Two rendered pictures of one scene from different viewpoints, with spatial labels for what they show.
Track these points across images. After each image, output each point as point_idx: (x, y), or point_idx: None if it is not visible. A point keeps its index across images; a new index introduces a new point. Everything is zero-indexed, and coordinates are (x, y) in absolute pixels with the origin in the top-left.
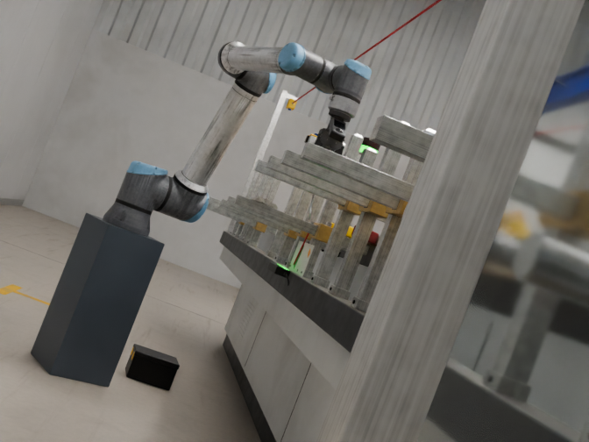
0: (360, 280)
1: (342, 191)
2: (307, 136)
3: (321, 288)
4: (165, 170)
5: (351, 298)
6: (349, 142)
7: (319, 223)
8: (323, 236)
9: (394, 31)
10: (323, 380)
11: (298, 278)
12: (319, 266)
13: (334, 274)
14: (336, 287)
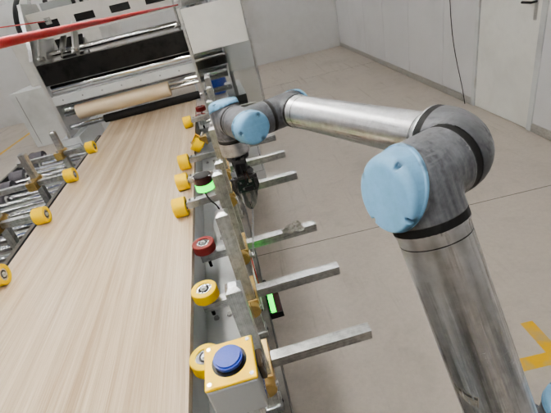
0: (195, 304)
1: None
2: (261, 352)
3: (245, 228)
4: (546, 400)
5: (201, 321)
6: (224, 179)
7: (244, 238)
8: None
9: (103, 22)
10: None
11: (257, 258)
12: (245, 234)
13: (197, 409)
14: (241, 210)
